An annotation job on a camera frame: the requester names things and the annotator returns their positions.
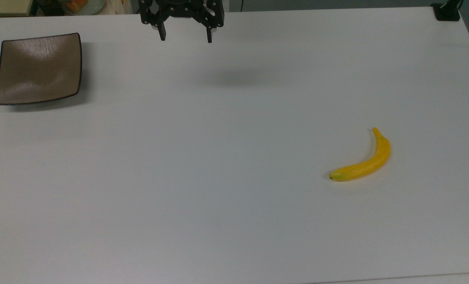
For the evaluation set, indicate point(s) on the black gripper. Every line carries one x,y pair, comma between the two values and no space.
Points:
181,8

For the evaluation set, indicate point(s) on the yellow banana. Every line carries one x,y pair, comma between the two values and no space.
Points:
370,163

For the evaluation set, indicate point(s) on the brown square ceramic plate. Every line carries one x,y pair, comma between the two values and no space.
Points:
39,69

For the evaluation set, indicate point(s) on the white plastic bag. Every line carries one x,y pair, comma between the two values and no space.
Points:
119,7

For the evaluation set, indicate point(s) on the bowl with orange contents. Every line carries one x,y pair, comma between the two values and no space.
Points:
80,6

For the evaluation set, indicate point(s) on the beige wooden furniture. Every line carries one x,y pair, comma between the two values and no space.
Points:
5,7

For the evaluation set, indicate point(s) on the black clamp mount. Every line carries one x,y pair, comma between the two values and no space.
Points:
446,11

